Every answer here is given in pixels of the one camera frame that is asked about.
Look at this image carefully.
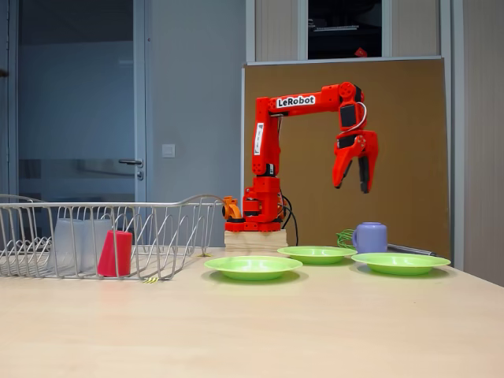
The purple plastic mug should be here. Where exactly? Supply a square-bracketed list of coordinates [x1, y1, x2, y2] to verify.
[351, 221, 389, 254]

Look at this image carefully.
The green whisk metal handle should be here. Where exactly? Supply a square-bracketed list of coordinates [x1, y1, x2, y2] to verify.
[335, 228, 438, 258]

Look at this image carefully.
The red plastic cup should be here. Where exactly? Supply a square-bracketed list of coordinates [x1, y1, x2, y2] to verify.
[97, 230, 133, 277]

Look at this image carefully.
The grey translucent plastic cup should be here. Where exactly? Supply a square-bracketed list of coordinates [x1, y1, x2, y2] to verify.
[46, 218, 86, 275]
[80, 218, 115, 275]

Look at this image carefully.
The brown pin board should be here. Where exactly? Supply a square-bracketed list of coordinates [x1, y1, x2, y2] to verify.
[240, 56, 452, 261]

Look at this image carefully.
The green plastic plate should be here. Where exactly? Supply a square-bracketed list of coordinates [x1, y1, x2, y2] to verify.
[276, 246, 358, 265]
[203, 254, 303, 281]
[350, 252, 452, 276]

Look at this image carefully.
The wooden base block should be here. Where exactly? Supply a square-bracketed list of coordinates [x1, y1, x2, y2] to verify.
[224, 230, 288, 253]

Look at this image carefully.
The orange table clamp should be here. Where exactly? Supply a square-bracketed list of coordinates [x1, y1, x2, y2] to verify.
[220, 195, 242, 221]

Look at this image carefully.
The grey glass door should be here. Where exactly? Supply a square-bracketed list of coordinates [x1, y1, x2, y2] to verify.
[7, 0, 149, 204]

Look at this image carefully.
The white gripper servo cable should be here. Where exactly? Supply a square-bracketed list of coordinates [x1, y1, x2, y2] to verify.
[346, 101, 368, 135]

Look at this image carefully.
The black power cable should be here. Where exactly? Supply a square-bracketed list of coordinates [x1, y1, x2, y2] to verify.
[277, 188, 300, 247]

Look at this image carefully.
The metal wire dish rack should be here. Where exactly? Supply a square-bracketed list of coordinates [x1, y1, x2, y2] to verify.
[0, 193, 228, 282]

